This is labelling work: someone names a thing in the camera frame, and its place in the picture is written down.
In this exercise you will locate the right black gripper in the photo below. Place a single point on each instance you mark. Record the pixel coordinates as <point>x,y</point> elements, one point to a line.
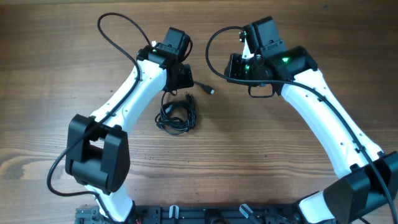
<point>235,61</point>

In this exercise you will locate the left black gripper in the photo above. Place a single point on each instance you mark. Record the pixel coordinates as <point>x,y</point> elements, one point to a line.
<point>185,78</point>

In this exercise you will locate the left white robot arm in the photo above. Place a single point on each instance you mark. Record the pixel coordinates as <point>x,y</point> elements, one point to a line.
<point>99,151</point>

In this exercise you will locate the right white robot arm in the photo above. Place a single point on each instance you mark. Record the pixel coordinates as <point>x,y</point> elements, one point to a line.
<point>367,177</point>

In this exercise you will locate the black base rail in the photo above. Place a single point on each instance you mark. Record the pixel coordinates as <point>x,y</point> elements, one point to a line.
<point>151,214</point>

